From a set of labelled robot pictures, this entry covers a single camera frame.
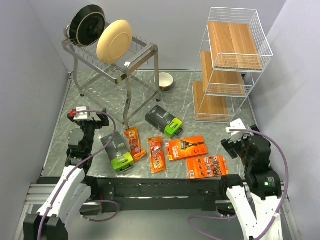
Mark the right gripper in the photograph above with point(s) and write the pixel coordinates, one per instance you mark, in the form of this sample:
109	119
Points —
229	147

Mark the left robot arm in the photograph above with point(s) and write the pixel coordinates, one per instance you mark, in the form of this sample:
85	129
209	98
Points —
54	218

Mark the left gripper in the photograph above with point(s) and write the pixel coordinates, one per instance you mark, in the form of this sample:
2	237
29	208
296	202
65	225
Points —
103	117

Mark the white brown bowl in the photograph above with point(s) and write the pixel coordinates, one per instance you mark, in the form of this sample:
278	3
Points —
166	81

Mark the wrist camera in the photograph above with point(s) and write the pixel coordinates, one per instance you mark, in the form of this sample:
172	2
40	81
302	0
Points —
81	113
236	130

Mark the steel dish rack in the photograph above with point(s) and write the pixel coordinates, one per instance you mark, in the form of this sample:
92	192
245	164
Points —
113	72

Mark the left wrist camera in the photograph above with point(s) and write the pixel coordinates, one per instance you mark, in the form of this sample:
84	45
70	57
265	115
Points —
81	113

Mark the white wire wooden shelf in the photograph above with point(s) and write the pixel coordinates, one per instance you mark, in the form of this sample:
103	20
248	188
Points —
233	55

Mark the black plate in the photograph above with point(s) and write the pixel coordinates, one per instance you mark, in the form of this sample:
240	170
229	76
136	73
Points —
87	26

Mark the orange razor pack back side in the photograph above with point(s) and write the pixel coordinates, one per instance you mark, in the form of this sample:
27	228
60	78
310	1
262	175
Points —
206	167

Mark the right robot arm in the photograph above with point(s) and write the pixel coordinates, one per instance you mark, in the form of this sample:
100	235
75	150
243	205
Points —
258	197

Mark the orange Gillette Fusion pack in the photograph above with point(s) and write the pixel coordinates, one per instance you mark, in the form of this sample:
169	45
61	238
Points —
186	148

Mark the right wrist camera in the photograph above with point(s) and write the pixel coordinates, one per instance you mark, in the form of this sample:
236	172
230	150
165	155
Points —
236	130

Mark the black green razor box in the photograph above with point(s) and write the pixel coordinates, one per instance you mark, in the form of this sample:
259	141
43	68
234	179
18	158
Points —
119	154
164	121

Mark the beige plate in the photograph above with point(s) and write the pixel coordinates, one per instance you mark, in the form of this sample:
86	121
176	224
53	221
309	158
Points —
114	42

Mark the orange razor bag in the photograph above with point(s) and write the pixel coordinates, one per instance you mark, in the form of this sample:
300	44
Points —
157	156
137	151

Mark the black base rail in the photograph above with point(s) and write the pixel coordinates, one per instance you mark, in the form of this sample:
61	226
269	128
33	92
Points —
149	194

